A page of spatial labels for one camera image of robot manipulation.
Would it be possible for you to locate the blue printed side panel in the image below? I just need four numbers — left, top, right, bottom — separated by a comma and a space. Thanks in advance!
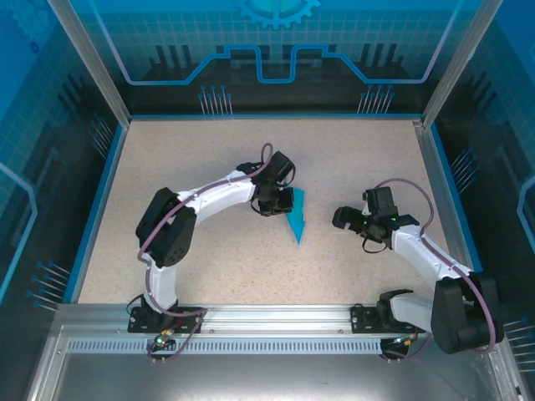
0, 0, 129, 401
432, 0, 535, 401

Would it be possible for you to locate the slotted metal cable duct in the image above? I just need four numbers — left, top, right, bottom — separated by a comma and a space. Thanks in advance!
65, 338, 482, 354

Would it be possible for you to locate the aluminium mounting rail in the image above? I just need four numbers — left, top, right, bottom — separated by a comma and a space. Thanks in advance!
54, 302, 499, 335

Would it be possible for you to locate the aluminium side rail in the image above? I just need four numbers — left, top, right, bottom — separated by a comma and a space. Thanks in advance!
412, 118, 477, 304

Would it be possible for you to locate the grey metal tray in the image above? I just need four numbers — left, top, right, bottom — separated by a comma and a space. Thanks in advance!
24, 325, 530, 401

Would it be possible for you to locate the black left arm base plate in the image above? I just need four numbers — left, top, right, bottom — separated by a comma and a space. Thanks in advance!
127, 304, 206, 334

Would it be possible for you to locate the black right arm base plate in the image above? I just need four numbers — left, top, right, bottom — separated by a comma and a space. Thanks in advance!
349, 305, 431, 335

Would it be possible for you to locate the blue paper sheet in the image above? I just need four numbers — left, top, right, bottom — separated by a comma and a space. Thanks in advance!
285, 187, 308, 246

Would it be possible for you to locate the blue gear print panel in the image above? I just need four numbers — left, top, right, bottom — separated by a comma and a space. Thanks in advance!
69, 0, 467, 117

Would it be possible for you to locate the aluminium frame post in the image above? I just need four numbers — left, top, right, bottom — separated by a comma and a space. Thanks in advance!
45, 0, 134, 127
419, 0, 504, 129

